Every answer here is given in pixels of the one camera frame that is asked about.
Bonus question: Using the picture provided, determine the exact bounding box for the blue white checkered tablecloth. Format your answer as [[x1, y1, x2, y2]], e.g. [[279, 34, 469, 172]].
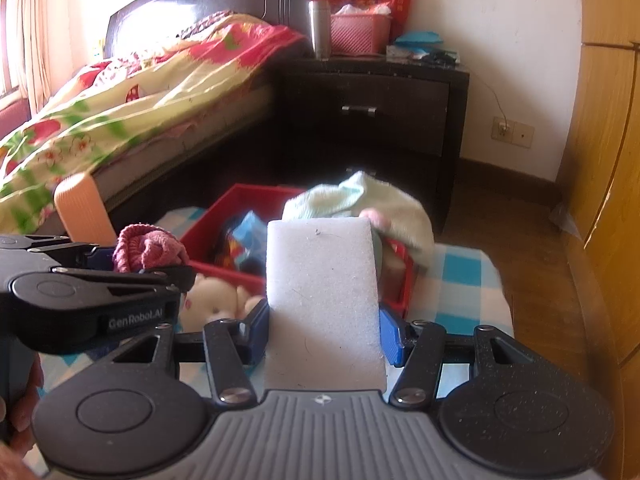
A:
[[29, 204, 516, 476]]

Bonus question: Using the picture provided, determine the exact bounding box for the peach ribbed tall bottle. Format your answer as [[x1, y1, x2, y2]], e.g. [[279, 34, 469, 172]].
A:
[[54, 172, 117, 247]]

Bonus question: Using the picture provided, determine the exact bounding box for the white towel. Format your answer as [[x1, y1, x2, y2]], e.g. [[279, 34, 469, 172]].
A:
[[282, 171, 435, 268]]

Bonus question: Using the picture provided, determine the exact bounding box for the person's left hand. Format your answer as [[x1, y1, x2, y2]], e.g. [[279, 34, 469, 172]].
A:
[[0, 354, 44, 480]]

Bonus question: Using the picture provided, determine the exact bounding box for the cream teddy bear plush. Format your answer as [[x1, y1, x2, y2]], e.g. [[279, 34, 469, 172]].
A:
[[179, 274, 264, 333]]

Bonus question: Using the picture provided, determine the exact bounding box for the dark wooden headboard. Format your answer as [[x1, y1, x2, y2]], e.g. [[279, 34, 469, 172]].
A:
[[103, 0, 308, 58]]

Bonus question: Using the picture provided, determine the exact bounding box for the beige window curtain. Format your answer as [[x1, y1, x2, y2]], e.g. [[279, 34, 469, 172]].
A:
[[1, 0, 51, 115]]

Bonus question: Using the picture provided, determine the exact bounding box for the dark wooden nightstand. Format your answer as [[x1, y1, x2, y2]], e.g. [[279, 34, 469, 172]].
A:
[[271, 58, 470, 233]]

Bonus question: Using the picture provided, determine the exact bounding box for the floral bed blanket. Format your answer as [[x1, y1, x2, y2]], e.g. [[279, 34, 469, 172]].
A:
[[1, 11, 306, 234]]

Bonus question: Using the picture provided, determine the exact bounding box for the wall power socket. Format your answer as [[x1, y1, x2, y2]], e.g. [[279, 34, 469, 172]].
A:
[[491, 117, 535, 148]]

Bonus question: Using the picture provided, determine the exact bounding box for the wooden wardrobe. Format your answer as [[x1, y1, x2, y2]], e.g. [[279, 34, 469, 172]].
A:
[[558, 0, 639, 479]]

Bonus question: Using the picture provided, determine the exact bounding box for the blue face mask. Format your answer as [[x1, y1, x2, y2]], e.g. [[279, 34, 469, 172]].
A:
[[231, 210, 267, 276]]

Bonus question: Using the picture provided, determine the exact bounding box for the steel thermos flask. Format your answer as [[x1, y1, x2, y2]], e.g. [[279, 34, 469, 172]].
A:
[[308, 0, 331, 60]]

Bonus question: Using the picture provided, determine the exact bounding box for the pink plastic basket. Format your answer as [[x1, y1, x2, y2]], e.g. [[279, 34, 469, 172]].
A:
[[331, 14, 392, 56]]

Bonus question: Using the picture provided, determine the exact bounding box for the blue paper on nightstand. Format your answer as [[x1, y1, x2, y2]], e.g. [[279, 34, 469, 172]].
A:
[[385, 32, 460, 66]]

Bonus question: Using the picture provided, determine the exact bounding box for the pink pig plush toy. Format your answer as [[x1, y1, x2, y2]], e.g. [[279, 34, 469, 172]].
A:
[[359, 208, 406, 301]]

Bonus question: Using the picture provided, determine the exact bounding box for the white sponge block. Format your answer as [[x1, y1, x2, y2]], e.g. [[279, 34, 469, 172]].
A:
[[264, 216, 388, 392]]

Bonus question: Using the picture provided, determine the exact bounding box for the red cardboard box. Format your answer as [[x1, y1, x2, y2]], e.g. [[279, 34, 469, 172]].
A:
[[181, 184, 414, 316]]

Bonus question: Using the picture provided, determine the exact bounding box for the pink knitted yarn knot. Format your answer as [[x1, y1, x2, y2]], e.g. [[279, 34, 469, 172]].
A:
[[112, 223, 189, 273]]

